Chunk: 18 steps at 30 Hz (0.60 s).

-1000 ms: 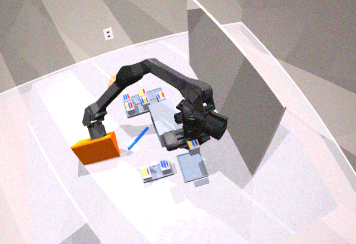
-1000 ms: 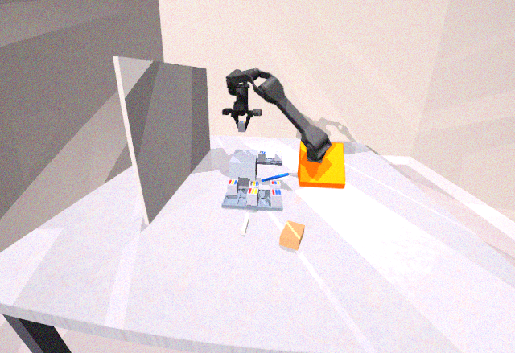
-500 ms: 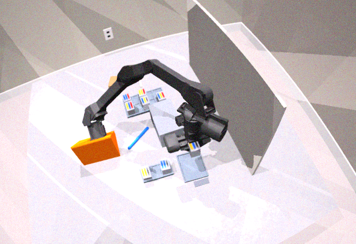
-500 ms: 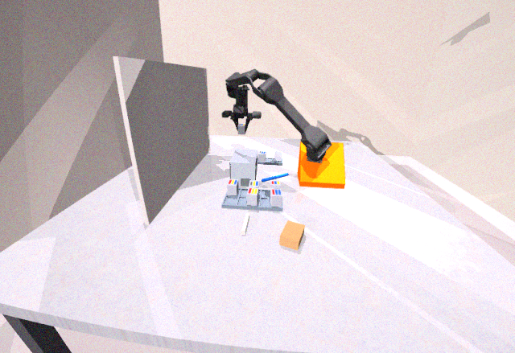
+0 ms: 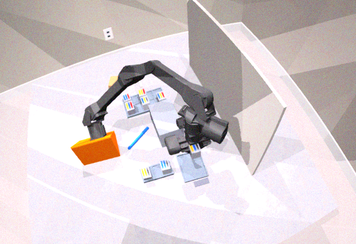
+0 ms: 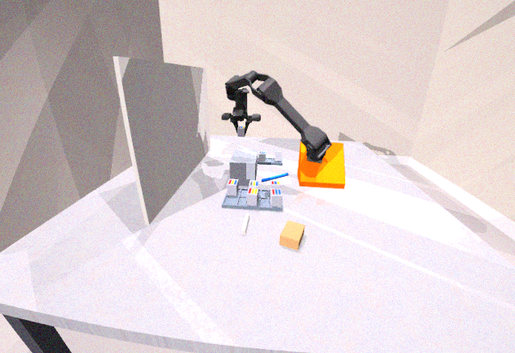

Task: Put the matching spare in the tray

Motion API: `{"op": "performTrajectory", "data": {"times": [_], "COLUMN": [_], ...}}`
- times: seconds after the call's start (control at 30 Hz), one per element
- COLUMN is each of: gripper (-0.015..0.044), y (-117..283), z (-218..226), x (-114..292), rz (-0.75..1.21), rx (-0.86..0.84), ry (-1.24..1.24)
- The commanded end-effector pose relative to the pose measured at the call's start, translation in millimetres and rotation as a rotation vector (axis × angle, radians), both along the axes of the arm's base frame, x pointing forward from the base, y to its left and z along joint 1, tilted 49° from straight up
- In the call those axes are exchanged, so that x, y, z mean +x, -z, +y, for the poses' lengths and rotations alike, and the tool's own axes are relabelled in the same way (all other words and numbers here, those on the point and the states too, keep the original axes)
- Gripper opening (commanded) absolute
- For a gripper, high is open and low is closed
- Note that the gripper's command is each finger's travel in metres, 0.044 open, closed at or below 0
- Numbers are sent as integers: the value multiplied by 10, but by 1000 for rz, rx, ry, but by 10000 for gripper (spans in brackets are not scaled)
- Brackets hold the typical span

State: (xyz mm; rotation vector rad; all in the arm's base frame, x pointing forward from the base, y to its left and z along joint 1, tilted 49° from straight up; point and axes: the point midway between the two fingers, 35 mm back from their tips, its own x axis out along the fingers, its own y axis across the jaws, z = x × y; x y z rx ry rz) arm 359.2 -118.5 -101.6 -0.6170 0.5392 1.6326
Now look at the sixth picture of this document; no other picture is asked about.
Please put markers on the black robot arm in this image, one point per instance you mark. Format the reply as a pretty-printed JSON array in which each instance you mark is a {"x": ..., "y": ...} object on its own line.
[{"x": 270, "y": 92}]

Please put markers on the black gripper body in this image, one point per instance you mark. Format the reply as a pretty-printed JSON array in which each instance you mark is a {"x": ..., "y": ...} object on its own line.
[{"x": 254, "y": 117}]

